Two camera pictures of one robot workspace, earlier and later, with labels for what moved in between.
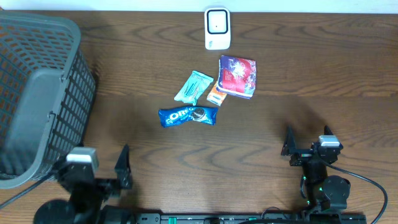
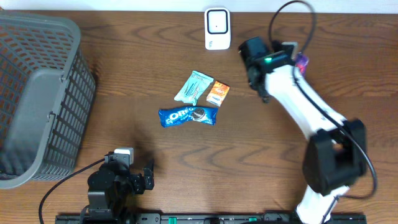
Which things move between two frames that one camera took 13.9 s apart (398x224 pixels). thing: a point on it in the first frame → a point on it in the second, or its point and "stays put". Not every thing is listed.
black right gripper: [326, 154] → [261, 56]
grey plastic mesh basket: [47, 96] stays put
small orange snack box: [216, 96] stays put
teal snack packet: [195, 86] stays put
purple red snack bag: [237, 76] → [301, 61]
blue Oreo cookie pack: [169, 117] stays put
